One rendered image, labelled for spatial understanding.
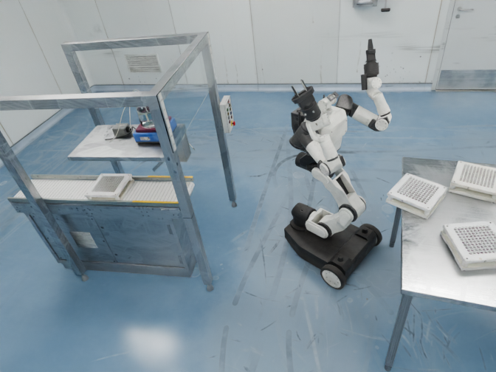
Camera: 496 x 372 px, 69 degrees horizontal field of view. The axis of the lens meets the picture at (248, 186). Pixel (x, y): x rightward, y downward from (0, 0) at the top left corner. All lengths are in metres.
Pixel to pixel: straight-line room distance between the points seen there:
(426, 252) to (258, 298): 1.32
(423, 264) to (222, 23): 4.46
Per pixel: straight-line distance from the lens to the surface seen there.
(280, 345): 2.65
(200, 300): 2.92
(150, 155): 2.14
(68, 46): 3.26
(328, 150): 2.01
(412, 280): 1.94
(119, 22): 6.33
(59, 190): 3.00
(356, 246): 2.91
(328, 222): 2.80
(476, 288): 2.00
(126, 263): 3.18
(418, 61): 5.56
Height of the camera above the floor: 2.35
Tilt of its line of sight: 38 degrees down
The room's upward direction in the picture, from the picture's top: 8 degrees counter-clockwise
